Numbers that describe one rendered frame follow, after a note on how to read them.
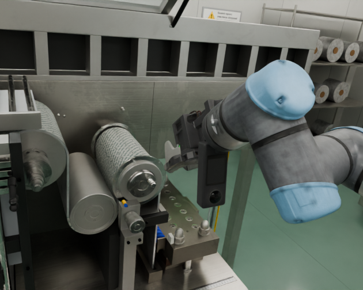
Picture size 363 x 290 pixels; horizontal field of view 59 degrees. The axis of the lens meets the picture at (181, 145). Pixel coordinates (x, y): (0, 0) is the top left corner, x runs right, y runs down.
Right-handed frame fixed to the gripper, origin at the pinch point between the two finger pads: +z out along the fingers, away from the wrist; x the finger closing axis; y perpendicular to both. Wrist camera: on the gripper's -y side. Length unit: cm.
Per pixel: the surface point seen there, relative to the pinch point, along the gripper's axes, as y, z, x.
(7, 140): 8.5, -1.6, 30.9
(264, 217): -21, 187, -165
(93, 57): 43, 28, 7
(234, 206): -8, 95, -75
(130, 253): -15.6, 28.4, 5.3
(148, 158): 6.8, 15.8, 0.0
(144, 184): 0.6, 18.4, 1.6
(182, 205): -5, 46, -21
